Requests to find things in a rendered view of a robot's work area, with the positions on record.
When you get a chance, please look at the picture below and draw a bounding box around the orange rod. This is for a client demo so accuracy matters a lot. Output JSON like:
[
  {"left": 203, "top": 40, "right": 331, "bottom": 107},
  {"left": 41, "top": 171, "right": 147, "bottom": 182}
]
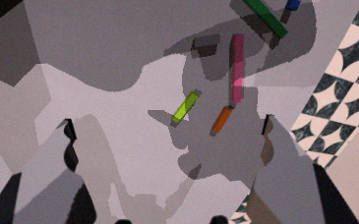
[{"left": 212, "top": 106, "right": 232, "bottom": 133}]

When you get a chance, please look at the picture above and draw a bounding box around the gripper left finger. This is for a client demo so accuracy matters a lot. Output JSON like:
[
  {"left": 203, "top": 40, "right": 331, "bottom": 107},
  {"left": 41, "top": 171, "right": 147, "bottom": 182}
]
[{"left": 0, "top": 119, "right": 96, "bottom": 224}]

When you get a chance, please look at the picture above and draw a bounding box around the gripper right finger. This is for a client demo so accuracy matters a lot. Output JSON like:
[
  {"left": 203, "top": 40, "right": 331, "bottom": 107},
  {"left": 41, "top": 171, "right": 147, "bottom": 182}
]
[{"left": 245, "top": 114, "right": 359, "bottom": 224}]

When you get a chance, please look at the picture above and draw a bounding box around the lime green rod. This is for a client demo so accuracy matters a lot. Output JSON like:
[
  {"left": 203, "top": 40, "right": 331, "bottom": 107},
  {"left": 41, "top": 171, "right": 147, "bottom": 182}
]
[{"left": 172, "top": 91, "right": 198, "bottom": 123}]

